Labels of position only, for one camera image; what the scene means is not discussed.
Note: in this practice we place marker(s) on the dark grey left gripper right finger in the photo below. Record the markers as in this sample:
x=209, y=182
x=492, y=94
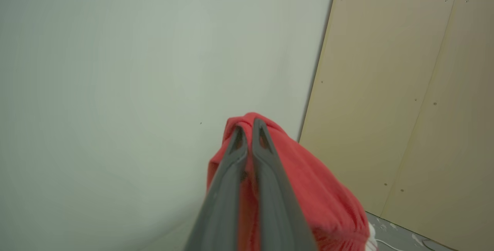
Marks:
x=276, y=212

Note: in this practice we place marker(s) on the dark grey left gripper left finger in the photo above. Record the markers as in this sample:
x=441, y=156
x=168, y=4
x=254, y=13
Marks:
x=222, y=204

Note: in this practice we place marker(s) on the red Bulls shorts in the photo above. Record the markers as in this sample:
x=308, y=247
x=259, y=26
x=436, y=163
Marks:
x=320, y=193

